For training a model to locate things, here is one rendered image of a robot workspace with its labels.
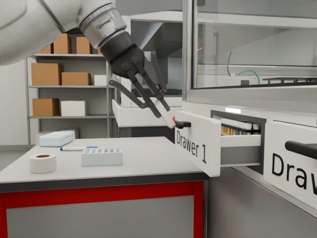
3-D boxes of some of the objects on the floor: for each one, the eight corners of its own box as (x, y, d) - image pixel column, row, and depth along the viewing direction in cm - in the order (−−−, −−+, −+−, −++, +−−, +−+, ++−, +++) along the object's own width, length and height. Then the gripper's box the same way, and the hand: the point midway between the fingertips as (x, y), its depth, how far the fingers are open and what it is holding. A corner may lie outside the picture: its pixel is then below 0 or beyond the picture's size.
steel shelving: (28, 157, 421) (22, 22, 402) (39, 150, 470) (34, 30, 451) (257, 152, 451) (262, 27, 432) (245, 147, 499) (249, 34, 480)
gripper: (86, 53, 56) (152, 145, 60) (138, 18, 57) (199, 111, 62) (88, 58, 63) (147, 140, 68) (135, 27, 65) (189, 109, 69)
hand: (164, 114), depth 64 cm, fingers closed
